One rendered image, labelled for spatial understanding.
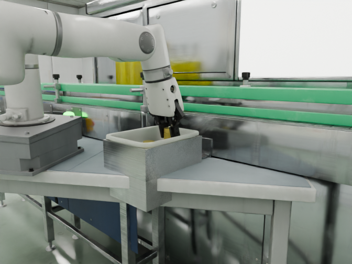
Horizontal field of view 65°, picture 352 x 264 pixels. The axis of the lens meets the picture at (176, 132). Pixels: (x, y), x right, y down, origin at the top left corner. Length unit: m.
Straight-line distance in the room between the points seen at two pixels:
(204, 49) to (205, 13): 0.13
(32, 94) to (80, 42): 0.34
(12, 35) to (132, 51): 0.22
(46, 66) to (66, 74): 0.50
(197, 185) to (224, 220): 0.53
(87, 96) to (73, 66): 6.37
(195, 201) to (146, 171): 0.16
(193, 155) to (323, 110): 0.35
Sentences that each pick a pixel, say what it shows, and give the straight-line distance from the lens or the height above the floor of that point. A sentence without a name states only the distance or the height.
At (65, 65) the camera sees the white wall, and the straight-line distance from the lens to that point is 7.47.
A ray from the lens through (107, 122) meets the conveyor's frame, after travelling 1.07.
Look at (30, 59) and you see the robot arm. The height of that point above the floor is 1.04.
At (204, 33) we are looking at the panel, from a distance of 1.10.
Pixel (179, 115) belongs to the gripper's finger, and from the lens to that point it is 0.73.
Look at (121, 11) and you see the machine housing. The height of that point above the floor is 1.31.
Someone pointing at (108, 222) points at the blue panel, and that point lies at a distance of 1.27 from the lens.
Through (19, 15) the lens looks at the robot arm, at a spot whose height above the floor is 1.09.
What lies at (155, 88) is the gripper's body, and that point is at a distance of 0.74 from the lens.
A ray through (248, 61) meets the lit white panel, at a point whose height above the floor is 1.05.
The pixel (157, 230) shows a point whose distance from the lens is 1.28.
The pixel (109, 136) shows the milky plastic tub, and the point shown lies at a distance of 0.75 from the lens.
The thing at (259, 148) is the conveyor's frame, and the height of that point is 0.80.
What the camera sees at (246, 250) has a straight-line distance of 1.20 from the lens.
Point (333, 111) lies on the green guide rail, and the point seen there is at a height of 0.92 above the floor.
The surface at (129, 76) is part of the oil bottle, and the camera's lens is 1.16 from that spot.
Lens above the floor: 0.99
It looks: 11 degrees down
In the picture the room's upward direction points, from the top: straight up
